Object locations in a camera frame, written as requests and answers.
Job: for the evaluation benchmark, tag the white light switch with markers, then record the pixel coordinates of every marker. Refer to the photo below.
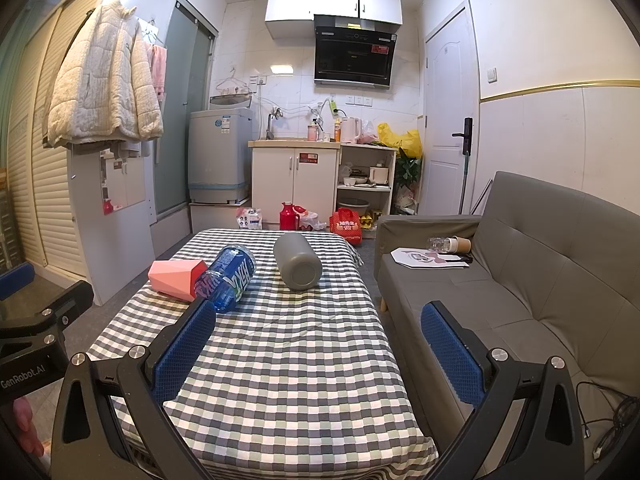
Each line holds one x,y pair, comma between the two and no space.
492,75

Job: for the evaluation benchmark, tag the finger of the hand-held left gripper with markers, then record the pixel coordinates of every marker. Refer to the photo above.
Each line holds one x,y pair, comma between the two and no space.
45,322
15,281

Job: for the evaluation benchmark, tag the white wall cabinets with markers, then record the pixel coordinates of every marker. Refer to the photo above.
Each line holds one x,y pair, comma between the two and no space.
332,2

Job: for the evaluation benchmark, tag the metal folding frame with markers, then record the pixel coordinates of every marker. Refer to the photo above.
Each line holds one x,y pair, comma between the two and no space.
481,197

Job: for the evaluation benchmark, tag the white puffer jacket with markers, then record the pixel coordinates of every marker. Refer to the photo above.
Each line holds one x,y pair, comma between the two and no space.
102,80

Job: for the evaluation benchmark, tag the grey cup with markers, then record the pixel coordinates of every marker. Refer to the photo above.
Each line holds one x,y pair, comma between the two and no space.
298,266

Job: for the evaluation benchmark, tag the white board panel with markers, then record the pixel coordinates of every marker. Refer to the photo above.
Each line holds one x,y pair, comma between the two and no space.
112,240

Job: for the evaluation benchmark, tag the brown paper cup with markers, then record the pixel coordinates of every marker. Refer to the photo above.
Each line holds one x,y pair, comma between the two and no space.
462,245

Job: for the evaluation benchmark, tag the white electric kettle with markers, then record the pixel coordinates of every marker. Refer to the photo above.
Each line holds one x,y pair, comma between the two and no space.
351,130

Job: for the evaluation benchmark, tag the white open shelf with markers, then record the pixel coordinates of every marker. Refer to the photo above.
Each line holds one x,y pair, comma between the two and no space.
385,192

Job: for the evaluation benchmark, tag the red thermos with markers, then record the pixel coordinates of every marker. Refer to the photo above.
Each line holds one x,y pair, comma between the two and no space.
289,217

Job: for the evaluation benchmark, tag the white dotted plastic bag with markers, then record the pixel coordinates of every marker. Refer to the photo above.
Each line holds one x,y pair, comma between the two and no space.
248,219

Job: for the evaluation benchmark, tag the black range hood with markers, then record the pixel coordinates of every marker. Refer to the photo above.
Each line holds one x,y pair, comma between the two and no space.
352,57

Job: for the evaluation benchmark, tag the pink towel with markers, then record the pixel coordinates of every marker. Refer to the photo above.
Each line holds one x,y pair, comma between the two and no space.
159,70

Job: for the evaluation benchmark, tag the yellow plastic bag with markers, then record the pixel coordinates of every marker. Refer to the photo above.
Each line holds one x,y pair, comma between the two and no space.
402,140

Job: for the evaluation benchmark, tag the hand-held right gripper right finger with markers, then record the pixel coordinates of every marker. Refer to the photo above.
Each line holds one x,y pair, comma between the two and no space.
452,355

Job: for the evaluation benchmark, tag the grey sofa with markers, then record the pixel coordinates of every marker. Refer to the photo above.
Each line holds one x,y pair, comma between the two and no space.
530,265

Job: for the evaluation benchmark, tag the metal faucet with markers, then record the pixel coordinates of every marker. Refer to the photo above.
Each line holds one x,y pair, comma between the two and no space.
271,125

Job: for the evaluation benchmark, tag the beige louvered wardrobe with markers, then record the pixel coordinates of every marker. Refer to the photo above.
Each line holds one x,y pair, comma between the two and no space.
35,170

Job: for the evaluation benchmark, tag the checkered tablecloth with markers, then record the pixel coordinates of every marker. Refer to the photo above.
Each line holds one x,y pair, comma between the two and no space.
300,360

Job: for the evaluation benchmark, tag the pink container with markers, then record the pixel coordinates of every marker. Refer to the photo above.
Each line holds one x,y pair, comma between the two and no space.
312,133

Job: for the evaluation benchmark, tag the pink faceted cup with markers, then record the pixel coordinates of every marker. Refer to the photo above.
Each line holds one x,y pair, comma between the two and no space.
170,278

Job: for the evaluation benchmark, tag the person's left hand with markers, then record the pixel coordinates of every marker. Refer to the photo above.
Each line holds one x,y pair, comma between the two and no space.
23,415

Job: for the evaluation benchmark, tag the red shopping bag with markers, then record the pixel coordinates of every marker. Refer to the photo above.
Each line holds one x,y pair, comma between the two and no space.
346,227

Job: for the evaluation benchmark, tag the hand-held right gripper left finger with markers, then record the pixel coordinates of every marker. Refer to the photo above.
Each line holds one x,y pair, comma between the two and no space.
182,355

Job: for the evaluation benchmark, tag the green plant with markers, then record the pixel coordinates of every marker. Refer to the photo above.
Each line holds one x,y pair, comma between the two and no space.
407,167

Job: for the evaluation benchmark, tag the frosted glass door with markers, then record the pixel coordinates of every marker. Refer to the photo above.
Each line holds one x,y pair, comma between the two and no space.
182,110

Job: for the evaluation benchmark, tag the clear plastic bottle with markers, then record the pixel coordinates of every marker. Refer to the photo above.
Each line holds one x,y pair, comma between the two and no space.
437,243

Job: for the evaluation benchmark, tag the orange bottle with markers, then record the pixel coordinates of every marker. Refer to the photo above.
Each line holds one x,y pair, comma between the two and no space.
337,131

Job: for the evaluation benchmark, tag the white door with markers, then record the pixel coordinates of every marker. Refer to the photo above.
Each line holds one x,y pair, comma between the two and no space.
447,90

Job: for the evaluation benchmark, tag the grey basin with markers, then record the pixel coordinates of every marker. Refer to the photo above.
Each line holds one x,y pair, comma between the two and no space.
353,205

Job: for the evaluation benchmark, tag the white washer base box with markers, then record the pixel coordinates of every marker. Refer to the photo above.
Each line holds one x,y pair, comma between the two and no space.
217,219

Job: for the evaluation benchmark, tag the plastic basin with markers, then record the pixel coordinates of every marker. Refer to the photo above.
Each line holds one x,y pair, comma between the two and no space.
231,101

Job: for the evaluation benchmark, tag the blue label water bottle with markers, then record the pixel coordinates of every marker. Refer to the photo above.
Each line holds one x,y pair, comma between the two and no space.
226,280

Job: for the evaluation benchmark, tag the grey washing machine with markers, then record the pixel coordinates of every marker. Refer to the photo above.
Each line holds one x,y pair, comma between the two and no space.
217,155

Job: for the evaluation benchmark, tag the white sink cabinet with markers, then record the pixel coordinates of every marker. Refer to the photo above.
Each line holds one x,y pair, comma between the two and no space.
292,185

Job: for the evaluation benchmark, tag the mop pole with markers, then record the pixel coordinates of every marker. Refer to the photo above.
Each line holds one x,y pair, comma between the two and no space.
464,185

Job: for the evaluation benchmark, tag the clear plastic bag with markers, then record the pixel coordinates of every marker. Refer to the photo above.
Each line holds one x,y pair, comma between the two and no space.
313,221

